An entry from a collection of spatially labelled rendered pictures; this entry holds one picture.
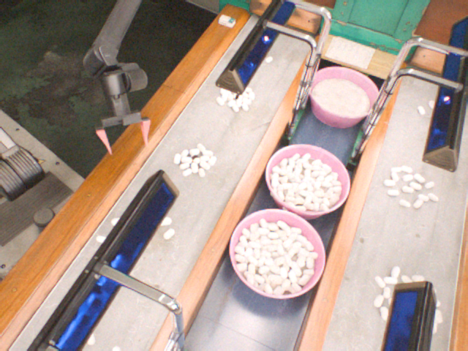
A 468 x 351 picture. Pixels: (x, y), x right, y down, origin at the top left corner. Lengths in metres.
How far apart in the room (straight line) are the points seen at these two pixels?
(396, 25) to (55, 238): 1.42
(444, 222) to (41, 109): 2.13
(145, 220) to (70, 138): 1.66
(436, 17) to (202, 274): 1.25
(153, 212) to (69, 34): 2.39
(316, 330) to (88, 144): 1.68
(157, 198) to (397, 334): 0.52
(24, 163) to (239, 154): 0.66
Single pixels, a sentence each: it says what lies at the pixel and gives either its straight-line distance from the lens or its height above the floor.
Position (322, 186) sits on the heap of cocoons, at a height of 0.73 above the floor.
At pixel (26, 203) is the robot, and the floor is 0.48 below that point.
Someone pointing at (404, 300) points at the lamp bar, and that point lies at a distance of 0.89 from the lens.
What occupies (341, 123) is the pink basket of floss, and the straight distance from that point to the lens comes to 1.62.
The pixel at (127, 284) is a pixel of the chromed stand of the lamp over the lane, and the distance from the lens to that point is 0.77.
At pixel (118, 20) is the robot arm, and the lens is 1.28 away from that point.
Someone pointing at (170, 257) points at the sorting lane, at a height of 0.74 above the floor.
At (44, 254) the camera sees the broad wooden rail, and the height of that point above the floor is 0.76.
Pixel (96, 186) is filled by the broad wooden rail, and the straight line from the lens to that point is 1.32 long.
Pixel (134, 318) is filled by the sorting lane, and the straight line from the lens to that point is 1.15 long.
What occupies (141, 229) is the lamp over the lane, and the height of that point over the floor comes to 1.08.
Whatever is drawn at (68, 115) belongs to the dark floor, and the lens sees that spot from 2.61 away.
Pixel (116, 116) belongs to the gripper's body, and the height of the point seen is 1.00.
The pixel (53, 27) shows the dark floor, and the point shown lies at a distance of 3.24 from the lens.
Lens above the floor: 1.83
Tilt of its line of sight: 54 degrees down
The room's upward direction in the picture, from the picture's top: 8 degrees clockwise
